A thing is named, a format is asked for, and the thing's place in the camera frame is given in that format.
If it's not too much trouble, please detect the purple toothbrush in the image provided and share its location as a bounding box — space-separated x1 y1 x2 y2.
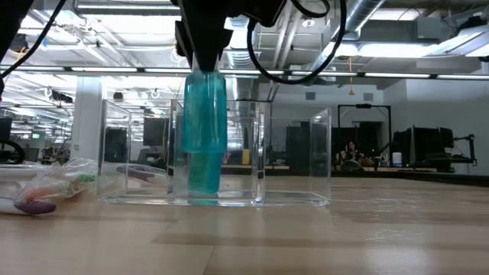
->
115 163 168 185
0 196 57 215

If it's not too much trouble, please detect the black cabinet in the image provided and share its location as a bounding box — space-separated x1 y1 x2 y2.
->
103 127 127 163

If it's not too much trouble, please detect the silver smooth ventilation duct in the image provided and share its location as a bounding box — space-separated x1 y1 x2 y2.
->
311 0 387 72

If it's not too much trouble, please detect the teal mouthwash bottle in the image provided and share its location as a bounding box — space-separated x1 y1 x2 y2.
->
182 70 229 196

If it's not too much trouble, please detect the clear acrylic organizer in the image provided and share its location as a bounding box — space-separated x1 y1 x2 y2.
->
97 98 332 208

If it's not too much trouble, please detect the person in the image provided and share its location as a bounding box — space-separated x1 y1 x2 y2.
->
335 140 370 172

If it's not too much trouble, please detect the black screen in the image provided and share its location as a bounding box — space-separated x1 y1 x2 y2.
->
0 117 14 143

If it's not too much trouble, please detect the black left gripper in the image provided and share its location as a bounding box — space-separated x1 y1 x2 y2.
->
170 0 287 73

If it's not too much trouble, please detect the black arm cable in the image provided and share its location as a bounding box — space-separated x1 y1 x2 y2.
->
0 0 68 79

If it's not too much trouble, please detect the black monitor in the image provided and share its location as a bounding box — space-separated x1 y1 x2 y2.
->
143 117 169 147

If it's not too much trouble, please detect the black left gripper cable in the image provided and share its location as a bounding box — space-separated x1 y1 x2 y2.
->
246 0 348 86

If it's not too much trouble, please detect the white pillar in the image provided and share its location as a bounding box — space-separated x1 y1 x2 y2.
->
70 76 106 161

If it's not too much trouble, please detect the black frame stand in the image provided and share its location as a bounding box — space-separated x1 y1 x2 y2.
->
337 102 393 169

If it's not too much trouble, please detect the black equipment bench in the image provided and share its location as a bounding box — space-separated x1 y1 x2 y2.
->
392 125 455 173

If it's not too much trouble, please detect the silver ribbed ventilation duct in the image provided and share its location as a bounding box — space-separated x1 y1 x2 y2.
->
223 17 264 70

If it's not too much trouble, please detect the orange toothbrush in wrapper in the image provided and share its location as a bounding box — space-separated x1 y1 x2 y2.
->
22 186 64 202

